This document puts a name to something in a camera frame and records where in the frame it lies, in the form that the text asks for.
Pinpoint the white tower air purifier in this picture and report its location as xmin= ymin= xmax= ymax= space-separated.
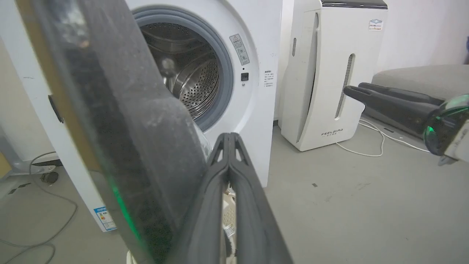
xmin=280 ymin=0 xmax=388 ymax=152

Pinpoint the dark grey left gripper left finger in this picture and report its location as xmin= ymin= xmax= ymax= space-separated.
xmin=166 ymin=133 xmax=231 ymax=264

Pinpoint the blue energy label sticker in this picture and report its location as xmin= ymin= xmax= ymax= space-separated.
xmin=93 ymin=206 xmax=118 ymax=232

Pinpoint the black caster wheel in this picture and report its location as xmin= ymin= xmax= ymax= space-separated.
xmin=40 ymin=171 xmax=59 ymax=185

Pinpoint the grey floor cable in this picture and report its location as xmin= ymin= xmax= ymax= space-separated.
xmin=0 ymin=151 xmax=78 ymax=264

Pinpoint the white front-load washing machine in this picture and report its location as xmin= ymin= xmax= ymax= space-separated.
xmin=0 ymin=0 xmax=283 ymax=233

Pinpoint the white stand base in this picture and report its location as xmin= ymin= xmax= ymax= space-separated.
xmin=0 ymin=125 xmax=61 ymax=191

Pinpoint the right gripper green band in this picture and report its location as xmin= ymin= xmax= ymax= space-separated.
xmin=343 ymin=82 xmax=469 ymax=166

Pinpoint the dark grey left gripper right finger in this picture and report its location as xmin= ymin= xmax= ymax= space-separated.
xmin=229 ymin=133 xmax=294 ymax=264

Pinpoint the white power cable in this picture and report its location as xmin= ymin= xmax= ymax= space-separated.
xmin=335 ymin=119 xmax=431 ymax=158

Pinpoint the dark glass washing machine door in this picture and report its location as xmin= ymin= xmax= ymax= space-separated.
xmin=15 ymin=0 xmax=214 ymax=264

